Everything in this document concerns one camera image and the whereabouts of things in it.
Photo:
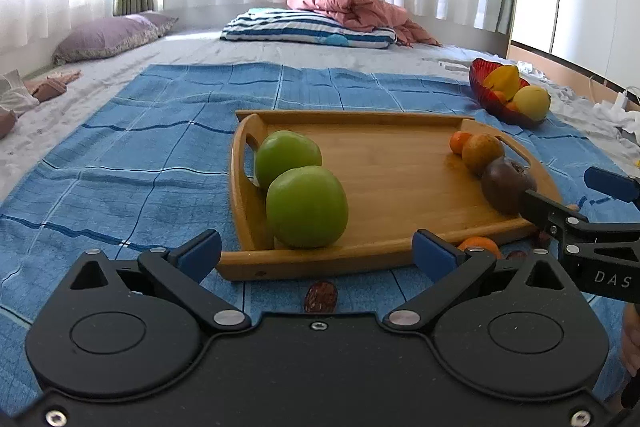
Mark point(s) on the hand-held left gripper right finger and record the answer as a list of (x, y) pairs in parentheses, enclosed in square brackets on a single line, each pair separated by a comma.
[(436, 253)]

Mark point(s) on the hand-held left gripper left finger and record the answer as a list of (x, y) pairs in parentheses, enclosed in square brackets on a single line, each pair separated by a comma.
[(200, 253)]

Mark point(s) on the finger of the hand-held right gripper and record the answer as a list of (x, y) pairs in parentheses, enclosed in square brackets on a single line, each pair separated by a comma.
[(605, 182), (542, 214)]

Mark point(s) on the dark purple round fruit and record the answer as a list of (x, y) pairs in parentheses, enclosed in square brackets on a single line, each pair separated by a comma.
[(505, 184)]

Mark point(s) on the wooden tray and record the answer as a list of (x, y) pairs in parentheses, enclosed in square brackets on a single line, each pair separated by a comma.
[(400, 187)]

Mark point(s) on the large orange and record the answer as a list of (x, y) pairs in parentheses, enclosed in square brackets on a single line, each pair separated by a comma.
[(480, 152)]

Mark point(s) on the small mandarin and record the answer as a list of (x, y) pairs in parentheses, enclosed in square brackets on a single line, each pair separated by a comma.
[(457, 143), (482, 243)]

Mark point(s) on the green apple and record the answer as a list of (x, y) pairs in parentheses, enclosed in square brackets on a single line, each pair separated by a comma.
[(305, 207), (287, 152)]

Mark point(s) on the person's right forearm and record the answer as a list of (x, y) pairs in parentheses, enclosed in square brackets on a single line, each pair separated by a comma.
[(632, 342)]

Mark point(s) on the dried red date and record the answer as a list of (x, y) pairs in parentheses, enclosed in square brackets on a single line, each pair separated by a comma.
[(542, 239), (320, 297), (516, 254)]

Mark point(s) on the white crumpled clothes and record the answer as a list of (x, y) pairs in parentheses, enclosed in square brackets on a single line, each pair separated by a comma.
[(625, 117)]

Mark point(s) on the white charger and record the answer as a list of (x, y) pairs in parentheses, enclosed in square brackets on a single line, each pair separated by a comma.
[(625, 99)]

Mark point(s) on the blue checked blanket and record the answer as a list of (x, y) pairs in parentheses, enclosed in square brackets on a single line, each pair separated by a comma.
[(150, 157)]

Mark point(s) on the tiny orange kumquat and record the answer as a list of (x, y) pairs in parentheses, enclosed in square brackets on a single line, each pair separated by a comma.
[(512, 107)]

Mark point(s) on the red glass bowl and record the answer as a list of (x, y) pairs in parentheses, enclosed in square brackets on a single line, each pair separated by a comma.
[(487, 99)]

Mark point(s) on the yellow mango in bowl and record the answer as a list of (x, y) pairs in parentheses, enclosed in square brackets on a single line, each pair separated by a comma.
[(505, 79)]

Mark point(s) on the grey bed sheet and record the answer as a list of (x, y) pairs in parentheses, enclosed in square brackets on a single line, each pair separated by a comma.
[(200, 52)]

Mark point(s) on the pink cloth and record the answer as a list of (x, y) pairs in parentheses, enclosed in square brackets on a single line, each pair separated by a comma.
[(50, 87)]

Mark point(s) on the purple pillow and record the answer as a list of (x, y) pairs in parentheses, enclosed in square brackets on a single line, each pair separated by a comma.
[(105, 37)]

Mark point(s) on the white cloth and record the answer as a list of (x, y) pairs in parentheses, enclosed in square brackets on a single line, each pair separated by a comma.
[(15, 97)]

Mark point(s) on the blue white striped pillow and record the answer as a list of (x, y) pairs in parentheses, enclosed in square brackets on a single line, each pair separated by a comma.
[(290, 27)]

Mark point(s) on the pink quilt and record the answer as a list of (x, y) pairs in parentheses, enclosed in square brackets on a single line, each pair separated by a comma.
[(360, 7)]

